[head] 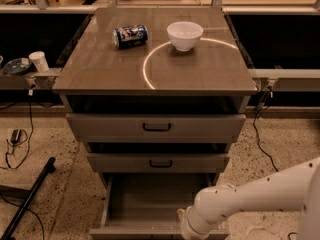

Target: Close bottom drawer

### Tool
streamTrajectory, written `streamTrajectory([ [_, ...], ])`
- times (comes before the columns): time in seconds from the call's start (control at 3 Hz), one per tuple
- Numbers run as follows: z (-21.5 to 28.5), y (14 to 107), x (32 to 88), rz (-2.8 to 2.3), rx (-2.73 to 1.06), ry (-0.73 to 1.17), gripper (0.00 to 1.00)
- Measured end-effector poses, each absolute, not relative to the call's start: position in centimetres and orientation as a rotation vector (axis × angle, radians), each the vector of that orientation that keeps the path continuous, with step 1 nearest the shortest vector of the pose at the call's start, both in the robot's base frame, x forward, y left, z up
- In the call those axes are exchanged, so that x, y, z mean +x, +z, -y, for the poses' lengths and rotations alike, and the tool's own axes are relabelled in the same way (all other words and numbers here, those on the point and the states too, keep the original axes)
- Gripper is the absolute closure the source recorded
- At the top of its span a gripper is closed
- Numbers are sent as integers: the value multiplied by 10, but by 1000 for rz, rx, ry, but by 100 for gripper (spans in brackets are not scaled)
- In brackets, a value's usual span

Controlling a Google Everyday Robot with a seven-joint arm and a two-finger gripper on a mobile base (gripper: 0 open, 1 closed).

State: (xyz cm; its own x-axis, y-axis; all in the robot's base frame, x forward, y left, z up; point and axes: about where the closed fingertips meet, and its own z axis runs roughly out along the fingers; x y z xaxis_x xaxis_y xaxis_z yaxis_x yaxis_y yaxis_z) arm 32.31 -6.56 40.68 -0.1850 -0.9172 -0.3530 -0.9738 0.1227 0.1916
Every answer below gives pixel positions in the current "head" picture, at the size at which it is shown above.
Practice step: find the grey drawer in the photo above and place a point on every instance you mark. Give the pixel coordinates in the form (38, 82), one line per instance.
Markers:
(158, 163)
(156, 128)
(142, 206)

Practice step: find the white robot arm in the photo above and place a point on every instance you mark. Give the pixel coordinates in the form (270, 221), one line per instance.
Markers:
(294, 189)

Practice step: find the grey drawer cabinet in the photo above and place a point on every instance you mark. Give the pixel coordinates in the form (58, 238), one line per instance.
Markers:
(155, 78)

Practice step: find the white bowl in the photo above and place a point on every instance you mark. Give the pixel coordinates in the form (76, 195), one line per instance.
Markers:
(184, 35)

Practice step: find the blue soda can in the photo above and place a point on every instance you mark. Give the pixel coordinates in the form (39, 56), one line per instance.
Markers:
(129, 36)

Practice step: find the black tripod leg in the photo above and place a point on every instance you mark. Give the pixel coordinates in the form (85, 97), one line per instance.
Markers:
(26, 196)

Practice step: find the white paper cup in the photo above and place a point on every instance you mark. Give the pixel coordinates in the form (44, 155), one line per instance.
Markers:
(39, 61)

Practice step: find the black power adapter left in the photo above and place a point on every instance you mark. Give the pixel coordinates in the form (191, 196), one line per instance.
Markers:
(15, 136)

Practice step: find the dark blue plate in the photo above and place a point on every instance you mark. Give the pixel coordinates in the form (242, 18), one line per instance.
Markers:
(19, 66)

